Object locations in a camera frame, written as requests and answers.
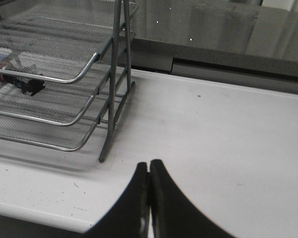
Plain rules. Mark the red emergency push button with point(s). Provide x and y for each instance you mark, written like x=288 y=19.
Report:
x=26 y=85

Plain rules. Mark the silver metal rack frame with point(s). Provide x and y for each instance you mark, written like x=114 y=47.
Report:
x=108 y=103

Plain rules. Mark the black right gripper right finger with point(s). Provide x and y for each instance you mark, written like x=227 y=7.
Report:
x=173 y=214

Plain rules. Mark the silver mesh tray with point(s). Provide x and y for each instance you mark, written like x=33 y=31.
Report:
x=57 y=104
x=64 y=38
x=63 y=138

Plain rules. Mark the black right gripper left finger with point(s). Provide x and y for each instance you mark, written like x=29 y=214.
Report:
x=129 y=216

